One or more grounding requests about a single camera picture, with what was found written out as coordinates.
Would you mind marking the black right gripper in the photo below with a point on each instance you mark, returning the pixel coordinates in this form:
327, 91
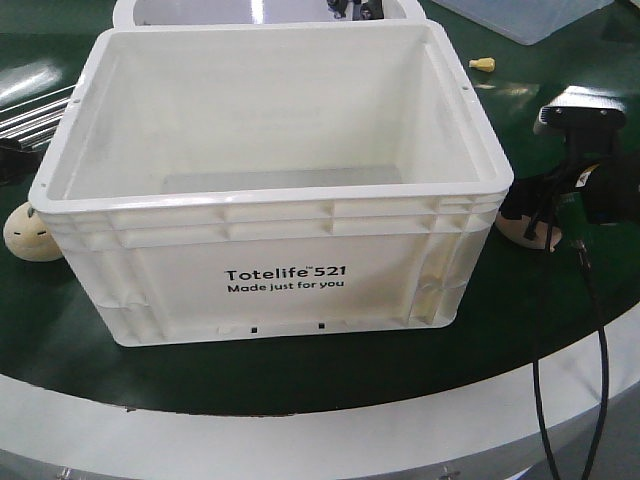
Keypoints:
608, 186

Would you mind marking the pink peach plush toy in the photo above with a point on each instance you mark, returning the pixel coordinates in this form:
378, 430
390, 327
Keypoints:
514, 230

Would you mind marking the white plastic tote box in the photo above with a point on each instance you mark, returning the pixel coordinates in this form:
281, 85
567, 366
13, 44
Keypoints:
248, 181

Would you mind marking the cream round plush toy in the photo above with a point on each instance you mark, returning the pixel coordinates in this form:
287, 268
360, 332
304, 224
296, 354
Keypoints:
28, 238

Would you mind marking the black robot base parts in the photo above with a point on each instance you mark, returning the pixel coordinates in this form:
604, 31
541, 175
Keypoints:
356, 10

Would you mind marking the small yellow plastic cap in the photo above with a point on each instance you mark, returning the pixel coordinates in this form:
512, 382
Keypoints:
484, 64

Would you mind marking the white rounded tray behind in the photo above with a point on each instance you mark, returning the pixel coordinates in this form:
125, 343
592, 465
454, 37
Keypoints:
132, 14

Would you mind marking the metal rods rack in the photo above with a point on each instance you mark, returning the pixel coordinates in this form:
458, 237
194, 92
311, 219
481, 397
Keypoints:
32, 123

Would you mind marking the white curved table rim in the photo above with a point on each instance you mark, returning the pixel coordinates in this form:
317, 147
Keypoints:
487, 429

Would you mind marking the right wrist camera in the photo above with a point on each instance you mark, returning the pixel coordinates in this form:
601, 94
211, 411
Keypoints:
588, 121

